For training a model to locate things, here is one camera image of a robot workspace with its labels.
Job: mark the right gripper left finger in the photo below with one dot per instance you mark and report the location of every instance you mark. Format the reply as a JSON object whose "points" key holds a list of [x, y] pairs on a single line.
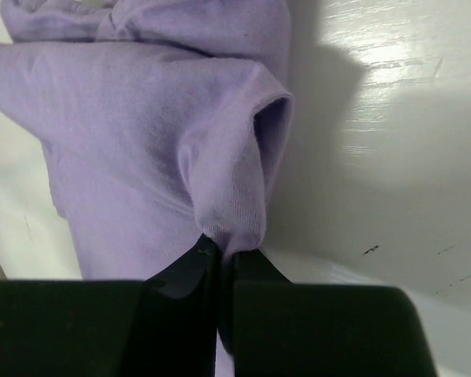
{"points": [[163, 326]]}

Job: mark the purple t-shirt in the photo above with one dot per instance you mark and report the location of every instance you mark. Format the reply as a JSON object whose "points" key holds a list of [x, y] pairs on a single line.
{"points": [[160, 122]]}

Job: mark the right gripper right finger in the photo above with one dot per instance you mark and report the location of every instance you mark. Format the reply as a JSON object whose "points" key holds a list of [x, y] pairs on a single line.
{"points": [[280, 328]]}

